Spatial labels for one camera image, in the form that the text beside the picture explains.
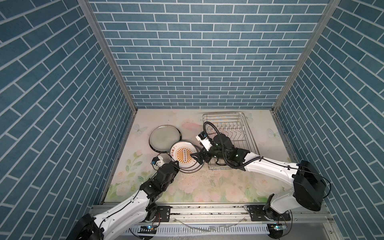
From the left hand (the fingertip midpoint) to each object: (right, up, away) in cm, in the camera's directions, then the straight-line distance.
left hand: (181, 161), depth 83 cm
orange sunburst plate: (-1, +4, +5) cm, 7 cm away
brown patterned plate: (-1, +4, +5) cm, 7 cm away
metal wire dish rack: (+36, +20, +25) cm, 48 cm away
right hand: (+7, +9, -6) cm, 13 cm away
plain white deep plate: (-14, +12, +16) cm, 25 cm away
